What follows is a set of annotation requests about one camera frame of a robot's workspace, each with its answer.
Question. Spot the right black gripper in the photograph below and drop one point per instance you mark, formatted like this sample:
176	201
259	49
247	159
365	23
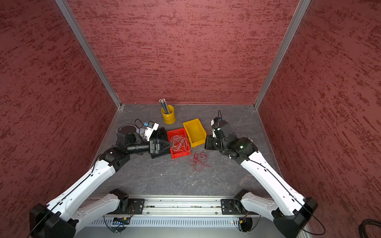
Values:
208	140

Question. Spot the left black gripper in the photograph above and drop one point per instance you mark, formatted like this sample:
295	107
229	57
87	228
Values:
155	148

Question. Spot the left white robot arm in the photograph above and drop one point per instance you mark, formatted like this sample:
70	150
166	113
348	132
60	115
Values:
89	181

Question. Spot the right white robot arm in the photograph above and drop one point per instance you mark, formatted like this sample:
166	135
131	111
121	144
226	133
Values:
287	209

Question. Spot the black plastic bin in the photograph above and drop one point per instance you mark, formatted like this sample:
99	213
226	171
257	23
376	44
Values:
159	134

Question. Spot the yellow plastic bin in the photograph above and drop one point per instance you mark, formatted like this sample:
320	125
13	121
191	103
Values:
195	131

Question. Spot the red plastic bin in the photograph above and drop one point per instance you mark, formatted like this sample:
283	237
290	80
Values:
181	145

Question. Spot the yellow metal cup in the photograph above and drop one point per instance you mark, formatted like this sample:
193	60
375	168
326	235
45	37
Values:
169	118

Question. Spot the bundle of metal rods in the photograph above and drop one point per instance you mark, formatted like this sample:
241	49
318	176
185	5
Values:
164	105

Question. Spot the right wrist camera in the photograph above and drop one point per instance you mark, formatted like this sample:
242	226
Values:
214	122

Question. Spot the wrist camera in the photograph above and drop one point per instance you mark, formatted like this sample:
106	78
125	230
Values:
150	127
214	122

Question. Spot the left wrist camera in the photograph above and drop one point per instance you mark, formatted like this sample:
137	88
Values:
150	127

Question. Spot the right corner aluminium post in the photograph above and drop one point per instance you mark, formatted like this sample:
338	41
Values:
290	32

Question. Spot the corner aluminium post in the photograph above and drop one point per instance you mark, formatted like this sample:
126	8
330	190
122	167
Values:
79	34
290	32

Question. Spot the left corner aluminium post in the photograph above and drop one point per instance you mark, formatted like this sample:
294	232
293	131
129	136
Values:
79	34

